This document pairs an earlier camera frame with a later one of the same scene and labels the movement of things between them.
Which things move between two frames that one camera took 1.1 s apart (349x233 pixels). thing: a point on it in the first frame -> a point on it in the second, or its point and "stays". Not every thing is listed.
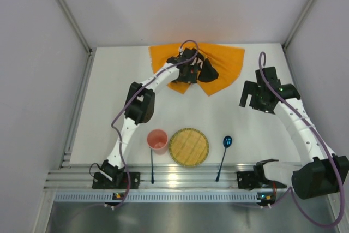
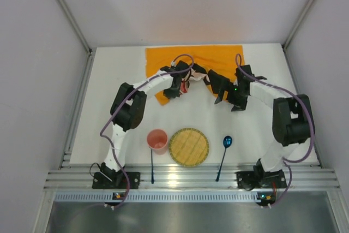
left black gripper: x=200 y=67 -> x=198 y=69
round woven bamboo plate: x=188 y=147 stays
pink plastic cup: x=157 y=140 stays
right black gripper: x=253 y=96 -> x=218 y=84
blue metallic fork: x=152 y=181 stays
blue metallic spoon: x=227 y=141 stays
